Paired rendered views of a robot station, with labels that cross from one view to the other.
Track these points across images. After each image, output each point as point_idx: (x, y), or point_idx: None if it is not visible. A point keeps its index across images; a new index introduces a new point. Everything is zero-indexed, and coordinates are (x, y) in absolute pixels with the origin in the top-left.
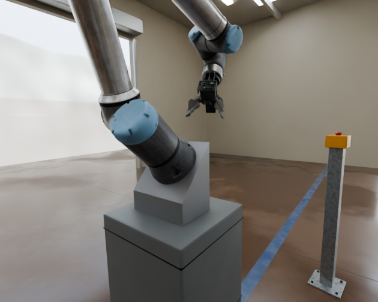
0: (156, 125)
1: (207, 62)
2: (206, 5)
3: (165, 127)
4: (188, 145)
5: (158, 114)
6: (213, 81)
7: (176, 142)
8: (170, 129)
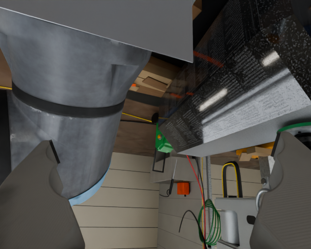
0: (110, 161)
1: None
2: None
3: (111, 151)
4: (131, 75)
5: (99, 178)
6: None
7: (121, 113)
8: (104, 141)
